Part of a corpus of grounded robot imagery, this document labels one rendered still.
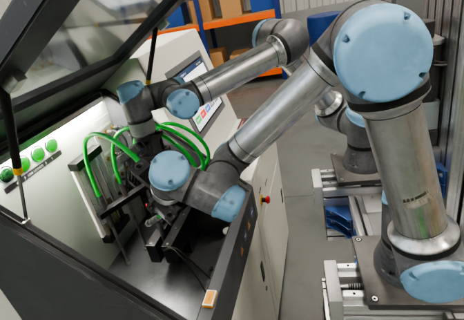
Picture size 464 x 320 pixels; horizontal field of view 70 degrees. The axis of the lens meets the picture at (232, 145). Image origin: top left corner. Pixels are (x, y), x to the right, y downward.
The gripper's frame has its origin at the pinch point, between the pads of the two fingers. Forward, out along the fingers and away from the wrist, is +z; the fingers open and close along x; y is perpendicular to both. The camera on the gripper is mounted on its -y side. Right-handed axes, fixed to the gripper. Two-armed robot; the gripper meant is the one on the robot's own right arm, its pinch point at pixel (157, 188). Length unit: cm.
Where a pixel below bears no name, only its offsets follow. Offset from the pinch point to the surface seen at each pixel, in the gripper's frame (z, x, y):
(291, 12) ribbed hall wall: 18, 650, -7
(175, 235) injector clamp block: 20.8, 0.8, 0.4
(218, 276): 23.8, -13.5, 20.0
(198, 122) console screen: 1, 55, -5
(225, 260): 23.8, -6.8, 20.5
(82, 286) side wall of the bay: 5.2, -34.7, -6.1
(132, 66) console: -34, 35, -17
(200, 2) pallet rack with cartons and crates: -37, 520, -151
